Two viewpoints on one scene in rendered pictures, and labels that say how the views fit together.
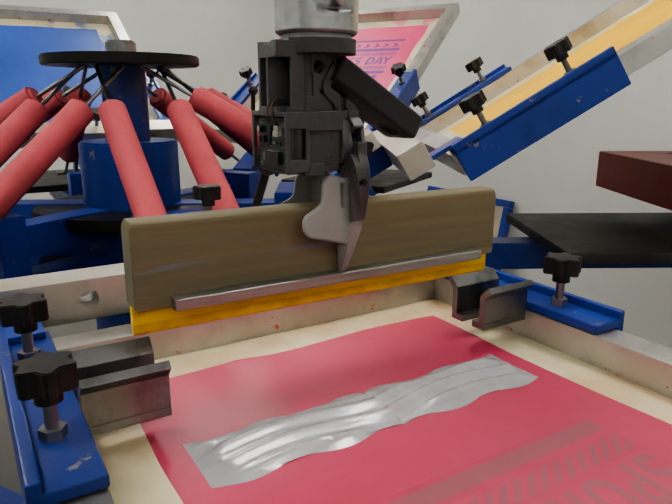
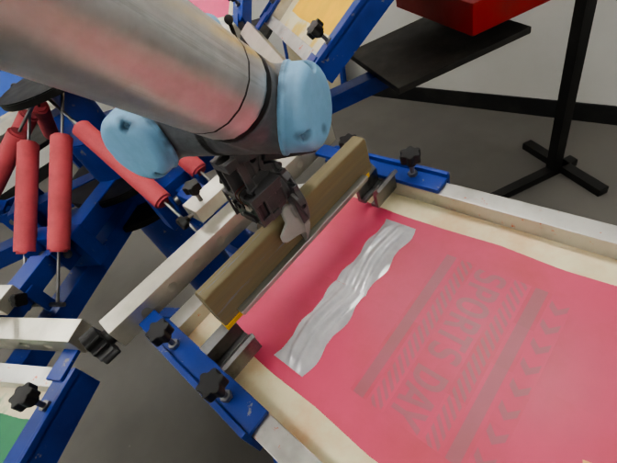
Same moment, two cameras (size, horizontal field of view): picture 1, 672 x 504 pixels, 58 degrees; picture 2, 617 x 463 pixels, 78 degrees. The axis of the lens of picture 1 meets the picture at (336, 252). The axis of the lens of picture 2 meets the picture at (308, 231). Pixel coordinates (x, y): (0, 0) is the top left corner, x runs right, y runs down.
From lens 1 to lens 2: 0.31 m
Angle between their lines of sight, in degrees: 29
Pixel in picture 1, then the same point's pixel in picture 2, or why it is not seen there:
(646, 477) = (482, 287)
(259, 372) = (280, 285)
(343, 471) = (352, 341)
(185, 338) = not seen: hidden behind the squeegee
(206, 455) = (288, 358)
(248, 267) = (263, 271)
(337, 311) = not seen: hidden behind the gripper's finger
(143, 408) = (250, 354)
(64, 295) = (160, 293)
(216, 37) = not seen: outside the picture
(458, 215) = (350, 166)
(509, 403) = (408, 257)
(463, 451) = (398, 303)
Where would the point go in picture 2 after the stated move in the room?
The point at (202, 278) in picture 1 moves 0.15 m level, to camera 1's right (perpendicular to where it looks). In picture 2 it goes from (246, 291) to (332, 253)
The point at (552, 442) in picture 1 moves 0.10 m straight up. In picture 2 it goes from (435, 279) to (431, 242)
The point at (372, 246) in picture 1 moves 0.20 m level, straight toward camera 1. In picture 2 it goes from (315, 215) to (350, 305)
